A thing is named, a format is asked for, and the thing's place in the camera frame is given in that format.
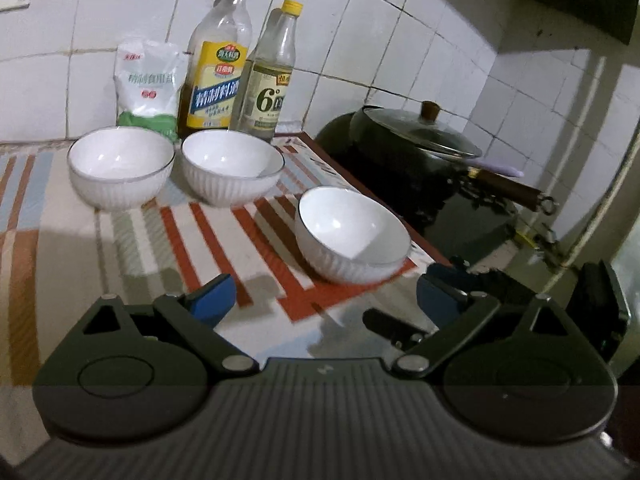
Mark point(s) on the striped patchwork table cloth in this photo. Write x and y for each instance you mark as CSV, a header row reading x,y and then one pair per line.
x,y
125,255

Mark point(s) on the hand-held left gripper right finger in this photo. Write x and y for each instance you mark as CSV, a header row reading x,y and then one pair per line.
x,y
437,304

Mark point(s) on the clear vinegar bottle yellow cap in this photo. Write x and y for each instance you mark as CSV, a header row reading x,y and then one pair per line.
x,y
267,95

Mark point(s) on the beige wall pipe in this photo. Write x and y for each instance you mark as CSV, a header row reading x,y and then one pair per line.
x,y
607,200

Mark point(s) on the white ribbed bowl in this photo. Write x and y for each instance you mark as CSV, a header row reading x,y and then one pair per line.
x,y
350,232
120,170
232,165

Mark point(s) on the glass wok lid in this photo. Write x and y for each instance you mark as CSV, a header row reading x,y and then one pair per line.
x,y
420,130

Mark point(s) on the black gas stove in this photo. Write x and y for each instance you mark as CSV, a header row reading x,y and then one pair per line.
x,y
470,230

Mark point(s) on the white green salt bag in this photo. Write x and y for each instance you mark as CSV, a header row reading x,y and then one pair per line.
x,y
147,85

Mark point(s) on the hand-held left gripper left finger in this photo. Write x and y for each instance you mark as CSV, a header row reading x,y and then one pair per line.
x,y
215,301

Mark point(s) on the yellow label cooking wine bottle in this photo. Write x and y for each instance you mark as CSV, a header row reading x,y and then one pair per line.
x,y
215,85

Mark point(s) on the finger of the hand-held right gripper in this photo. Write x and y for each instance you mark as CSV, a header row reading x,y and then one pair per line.
x,y
495,285
387,325

